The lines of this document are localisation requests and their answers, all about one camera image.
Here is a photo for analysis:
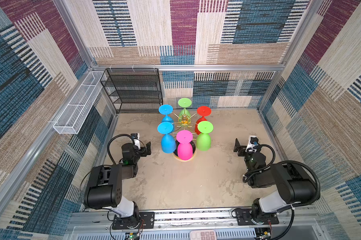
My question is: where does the blue wine glass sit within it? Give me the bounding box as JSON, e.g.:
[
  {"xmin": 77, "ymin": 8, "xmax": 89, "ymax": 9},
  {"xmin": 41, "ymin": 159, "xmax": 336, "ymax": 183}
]
[
  {"xmin": 158, "ymin": 105, "xmax": 173, "ymax": 123},
  {"xmin": 157, "ymin": 122, "xmax": 176, "ymax": 154}
]

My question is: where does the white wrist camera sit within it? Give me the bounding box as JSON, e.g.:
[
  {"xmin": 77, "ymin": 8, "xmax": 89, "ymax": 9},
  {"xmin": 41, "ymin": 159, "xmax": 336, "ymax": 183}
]
[
  {"xmin": 247, "ymin": 136, "xmax": 259, "ymax": 150},
  {"xmin": 130, "ymin": 133, "xmax": 141, "ymax": 149}
]

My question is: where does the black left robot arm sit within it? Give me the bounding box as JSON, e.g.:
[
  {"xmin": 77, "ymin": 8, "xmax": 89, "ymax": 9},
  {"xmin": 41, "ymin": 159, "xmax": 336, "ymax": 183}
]
[{"xmin": 83, "ymin": 134, "xmax": 151, "ymax": 229}]

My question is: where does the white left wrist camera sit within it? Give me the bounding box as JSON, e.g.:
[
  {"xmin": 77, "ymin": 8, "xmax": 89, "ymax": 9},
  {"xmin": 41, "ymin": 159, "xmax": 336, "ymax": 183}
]
[{"xmin": 130, "ymin": 133, "xmax": 141, "ymax": 149}]

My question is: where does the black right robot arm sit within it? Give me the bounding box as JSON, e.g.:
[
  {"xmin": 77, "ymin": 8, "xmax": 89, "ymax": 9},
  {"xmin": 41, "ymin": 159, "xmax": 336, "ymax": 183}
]
[{"xmin": 234, "ymin": 136, "xmax": 321, "ymax": 225}]

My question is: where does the pink keypad device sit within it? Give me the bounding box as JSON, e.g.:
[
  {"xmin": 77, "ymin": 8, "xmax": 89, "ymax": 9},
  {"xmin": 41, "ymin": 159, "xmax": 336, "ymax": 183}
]
[{"xmin": 190, "ymin": 230, "xmax": 217, "ymax": 240}]

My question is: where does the white wire mesh basket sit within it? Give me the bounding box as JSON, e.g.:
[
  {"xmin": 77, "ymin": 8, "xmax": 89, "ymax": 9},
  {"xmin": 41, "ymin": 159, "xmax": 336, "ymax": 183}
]
[{"xmin": 53, "ymin": 71, "xmax": 103, "ymax": 135}]

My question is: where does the black wire shelf rack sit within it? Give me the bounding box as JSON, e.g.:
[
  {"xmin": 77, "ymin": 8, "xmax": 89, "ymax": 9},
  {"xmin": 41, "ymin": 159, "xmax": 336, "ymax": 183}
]
[{"xmin": 100, "ymin": 68, "xmax": 163, "ymax": 114}]

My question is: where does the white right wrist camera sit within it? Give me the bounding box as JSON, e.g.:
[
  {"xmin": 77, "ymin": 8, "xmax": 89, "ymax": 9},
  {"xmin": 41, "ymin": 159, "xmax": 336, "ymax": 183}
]
[{"xmin": 247, "ymin": 136, "xmax": 259, "ymax": 150}]

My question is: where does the red wine glass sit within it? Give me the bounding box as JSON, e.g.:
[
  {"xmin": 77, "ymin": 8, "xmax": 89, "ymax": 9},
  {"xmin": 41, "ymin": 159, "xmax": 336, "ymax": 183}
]
[{"xmin": 196, "ymin": 106, "xmax": 212, "ymax": 124}]

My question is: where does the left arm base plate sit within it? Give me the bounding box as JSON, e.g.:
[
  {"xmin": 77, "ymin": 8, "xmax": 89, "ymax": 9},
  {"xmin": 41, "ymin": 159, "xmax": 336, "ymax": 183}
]
[{"xmin": 111, "ymin": 212, "xmax": 155, "ymax": 230}]

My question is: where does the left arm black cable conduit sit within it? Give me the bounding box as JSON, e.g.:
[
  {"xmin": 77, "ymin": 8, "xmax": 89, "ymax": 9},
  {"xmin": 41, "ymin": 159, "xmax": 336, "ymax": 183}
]
[{"xmin": 106, "ymin": 133, "xmax": 136, "ymax": 165}]

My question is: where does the back blue wine glass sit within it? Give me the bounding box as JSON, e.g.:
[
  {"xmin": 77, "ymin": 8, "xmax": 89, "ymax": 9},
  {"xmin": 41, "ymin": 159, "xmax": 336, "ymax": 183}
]
[{"xmin": 158, "ymin": 105, "xmax": 173, "ymax": 123}]

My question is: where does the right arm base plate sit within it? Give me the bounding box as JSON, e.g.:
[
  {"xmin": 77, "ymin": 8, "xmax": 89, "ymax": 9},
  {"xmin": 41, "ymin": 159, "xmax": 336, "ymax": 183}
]
[{"xmin": 231, "ymin": 208, "xmax": 280, "ymax": 226}]

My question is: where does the green wine glass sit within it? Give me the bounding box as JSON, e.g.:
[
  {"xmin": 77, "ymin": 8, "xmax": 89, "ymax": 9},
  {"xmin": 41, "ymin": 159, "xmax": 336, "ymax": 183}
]
[
  {"xmin": 178, "ymin": 98, "xmax": 192, "ymax": 117},
  {"xmin": 196, "ymin": 121, "xmax": 214, "ymax": 151}
]

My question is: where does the front blue wine glass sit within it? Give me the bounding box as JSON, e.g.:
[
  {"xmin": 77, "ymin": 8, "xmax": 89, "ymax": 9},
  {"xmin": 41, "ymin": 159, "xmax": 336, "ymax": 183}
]
[{"xmin": 157, "ymin": 122, "xmax": 176, "ymax": 154}]

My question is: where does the pink wine glass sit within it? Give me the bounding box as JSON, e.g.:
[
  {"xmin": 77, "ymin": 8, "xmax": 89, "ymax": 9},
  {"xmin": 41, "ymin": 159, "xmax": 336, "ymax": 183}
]
[{"xmin": 176, "ymin": 130, "xmax": 193, "ymax": 161}]

